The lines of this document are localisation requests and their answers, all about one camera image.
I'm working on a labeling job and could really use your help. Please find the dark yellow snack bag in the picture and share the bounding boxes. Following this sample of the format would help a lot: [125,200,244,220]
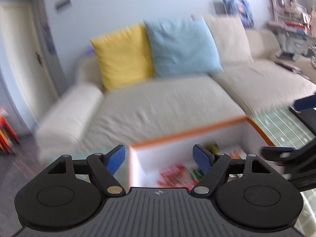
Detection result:
[205,142,220,154]

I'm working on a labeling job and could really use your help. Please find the red chips bag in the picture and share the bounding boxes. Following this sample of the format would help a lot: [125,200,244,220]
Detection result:
[156,164,198,190]

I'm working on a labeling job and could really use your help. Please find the white orange snack packet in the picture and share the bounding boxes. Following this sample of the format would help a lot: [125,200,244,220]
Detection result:
[229,148,247,159]

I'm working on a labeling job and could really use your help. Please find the black remote on sofa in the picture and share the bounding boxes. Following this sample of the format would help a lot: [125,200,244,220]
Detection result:
[275,62,302,74]

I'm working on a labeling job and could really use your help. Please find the orange cardboard box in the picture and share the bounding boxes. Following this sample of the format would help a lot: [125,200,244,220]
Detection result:
[127,115,277,193]

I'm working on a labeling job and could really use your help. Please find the beige fabric sofa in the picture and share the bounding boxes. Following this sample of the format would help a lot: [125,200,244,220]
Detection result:
[35,29,315,164]

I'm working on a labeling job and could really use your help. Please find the red stacked stools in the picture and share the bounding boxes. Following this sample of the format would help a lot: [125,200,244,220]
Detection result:
[0,106,20,155]

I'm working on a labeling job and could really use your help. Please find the white shelf with books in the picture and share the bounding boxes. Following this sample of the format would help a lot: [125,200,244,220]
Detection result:
[266,0,315,64]

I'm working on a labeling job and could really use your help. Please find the beige cushion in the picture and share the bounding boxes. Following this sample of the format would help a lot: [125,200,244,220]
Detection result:
[192,14,253,64]

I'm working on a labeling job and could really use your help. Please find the anime print pillow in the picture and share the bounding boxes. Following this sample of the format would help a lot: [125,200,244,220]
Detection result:
[222,0,254,28]

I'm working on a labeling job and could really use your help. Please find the light blue cushion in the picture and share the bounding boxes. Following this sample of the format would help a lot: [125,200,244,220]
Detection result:
[144,18,223,77]

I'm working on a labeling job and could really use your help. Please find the yellow cushion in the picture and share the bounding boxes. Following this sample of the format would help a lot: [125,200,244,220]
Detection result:
[90,24,154,90]

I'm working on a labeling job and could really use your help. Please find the white door with handle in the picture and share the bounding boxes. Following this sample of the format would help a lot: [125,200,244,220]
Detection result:
[1,2,58,130]

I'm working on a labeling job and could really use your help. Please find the wall poster by door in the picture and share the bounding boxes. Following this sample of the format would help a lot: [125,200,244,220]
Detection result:
[41,24,56,55]

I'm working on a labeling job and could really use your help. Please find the grey wall switch panel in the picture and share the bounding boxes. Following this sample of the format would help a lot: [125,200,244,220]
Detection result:
[55,0,71,11]

